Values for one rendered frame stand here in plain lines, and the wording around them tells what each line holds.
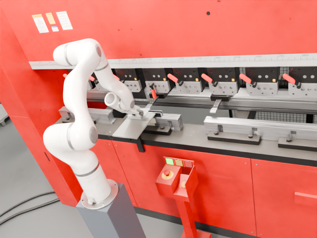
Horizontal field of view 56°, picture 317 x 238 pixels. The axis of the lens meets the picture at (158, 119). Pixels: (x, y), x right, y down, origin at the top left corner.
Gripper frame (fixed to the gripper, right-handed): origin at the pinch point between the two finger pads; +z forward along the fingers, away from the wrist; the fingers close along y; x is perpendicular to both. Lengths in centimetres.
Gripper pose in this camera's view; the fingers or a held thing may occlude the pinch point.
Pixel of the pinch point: (137, 113)
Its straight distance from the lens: 198.1
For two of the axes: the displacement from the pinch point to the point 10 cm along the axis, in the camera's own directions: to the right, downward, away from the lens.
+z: 4.4, 2.5, 8.6
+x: -1.8, 9.7, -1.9
